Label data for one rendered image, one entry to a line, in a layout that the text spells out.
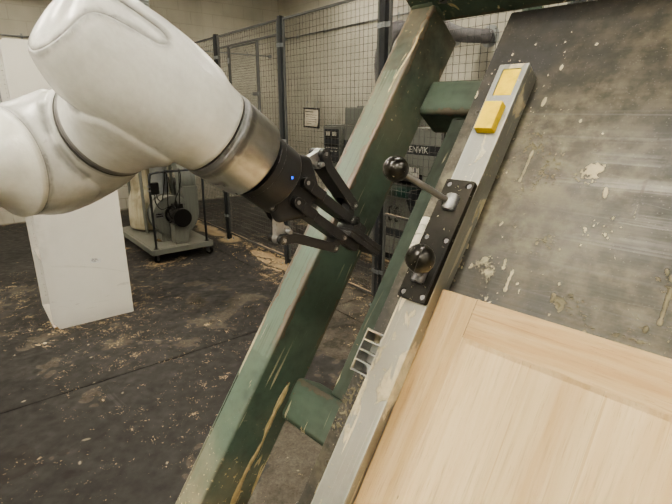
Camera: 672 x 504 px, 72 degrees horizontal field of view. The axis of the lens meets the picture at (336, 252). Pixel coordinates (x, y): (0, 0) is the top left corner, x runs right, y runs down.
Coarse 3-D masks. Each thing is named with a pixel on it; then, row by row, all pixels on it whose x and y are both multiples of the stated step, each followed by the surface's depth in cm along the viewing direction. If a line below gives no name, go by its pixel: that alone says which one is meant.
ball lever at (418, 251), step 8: (416, 248) 57; (424, 248) 57; (408, 256) 57; (416, 256) 57; (424, 256) 57; (432, 256) 57; (408, 264) 58; (416, 264) 57; (424, 264) 57; (432, 264) 57; (416, 272) 58; (424, 272) 58; (416, 280) 67; (424, 280) 67
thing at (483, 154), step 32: (512, 64) 75; (512, 96) 72; (512, 128) 74; (480, 160) 71; (480, 192) 71; (448, 256) 68; (448, 288) 70; (416, 320) 67; (384, 352) 68; (416, 352) 67; (384, 384) 66; (352, 416) 67; (384, 416) 65; (352, 448) 65; (352, 480) 63
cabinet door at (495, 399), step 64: (448, 320) 66; (512, 320) 61; (448, 384) 63; (512, 384) 58; (576, 384) 54; (640, 384) 50; (384, 448) 64; (448, 448) 60; (512, 448) 55; (576, 448) 51; (640, 448) 48
